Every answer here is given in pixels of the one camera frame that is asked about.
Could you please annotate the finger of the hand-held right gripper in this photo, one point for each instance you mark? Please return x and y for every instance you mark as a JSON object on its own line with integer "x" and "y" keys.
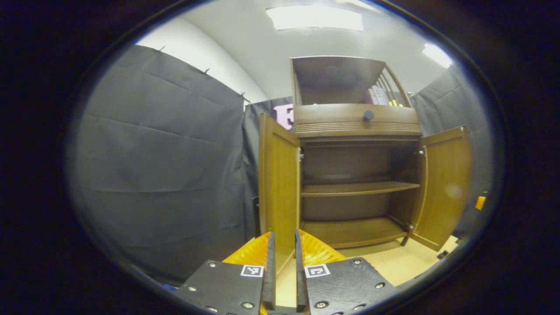
{"x": 481, "y": 203}

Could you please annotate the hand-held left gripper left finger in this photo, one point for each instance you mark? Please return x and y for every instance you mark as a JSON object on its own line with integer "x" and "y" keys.
{"x": 271, "y": 280}

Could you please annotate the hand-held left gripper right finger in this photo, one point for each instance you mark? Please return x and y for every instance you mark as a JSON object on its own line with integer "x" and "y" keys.
{"x": 300, "y": 280}

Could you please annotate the brown wooden shoe cabinet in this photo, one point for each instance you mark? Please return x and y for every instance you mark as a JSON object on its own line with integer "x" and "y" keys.
{"x": 345, "y": 162}

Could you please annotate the thin white book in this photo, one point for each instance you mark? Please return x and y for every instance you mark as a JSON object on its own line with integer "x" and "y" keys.
{"x": 379, "y": 95}

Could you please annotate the small ceiling light panel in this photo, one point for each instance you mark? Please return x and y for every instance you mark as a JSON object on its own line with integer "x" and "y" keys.
{"x": 437, "y": 54}

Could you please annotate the wooden drawer with black knob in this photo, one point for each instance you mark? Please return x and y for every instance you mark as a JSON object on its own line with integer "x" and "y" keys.
{"x": 332, "y": 118}

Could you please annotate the black backdrop cloth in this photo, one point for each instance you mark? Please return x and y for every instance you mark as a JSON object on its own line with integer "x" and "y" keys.
{"x": 153, "y": 153}

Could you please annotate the large ceiling light panel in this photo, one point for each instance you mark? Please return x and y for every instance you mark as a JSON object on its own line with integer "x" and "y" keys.
{"x": 315, "y": 18}

